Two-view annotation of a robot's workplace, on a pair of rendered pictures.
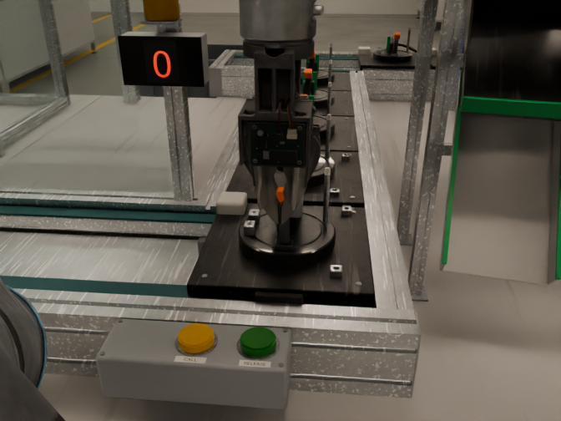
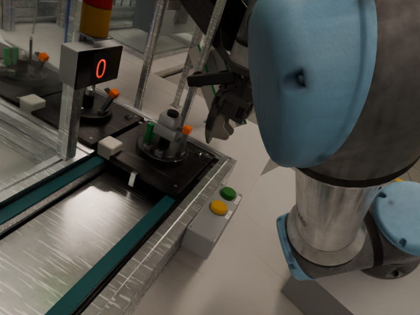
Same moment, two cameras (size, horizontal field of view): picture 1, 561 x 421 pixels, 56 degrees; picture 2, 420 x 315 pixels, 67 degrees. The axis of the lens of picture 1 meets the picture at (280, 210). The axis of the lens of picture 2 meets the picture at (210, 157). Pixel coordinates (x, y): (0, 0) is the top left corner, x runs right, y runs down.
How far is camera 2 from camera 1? 84 cm
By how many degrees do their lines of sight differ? 71
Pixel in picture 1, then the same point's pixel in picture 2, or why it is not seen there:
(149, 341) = (210, 222)
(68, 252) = (50, 237)
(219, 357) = (230, 207)
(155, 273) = (120, 206)
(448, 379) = not seen: hidden behind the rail
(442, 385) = not seen: hidden behind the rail
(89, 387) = (172, 273)
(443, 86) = (204, 59)
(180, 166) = (71, 135)
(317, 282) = (200, 162)
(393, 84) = not seen: outside the picture
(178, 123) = (78, 105)
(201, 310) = (194, 199)
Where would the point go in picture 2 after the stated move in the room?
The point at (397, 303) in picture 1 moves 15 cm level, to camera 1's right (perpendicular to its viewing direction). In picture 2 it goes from (219, 154) to (230, 136)
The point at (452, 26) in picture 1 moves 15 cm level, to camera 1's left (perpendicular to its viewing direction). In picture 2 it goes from (212, 34) to (195, 40)
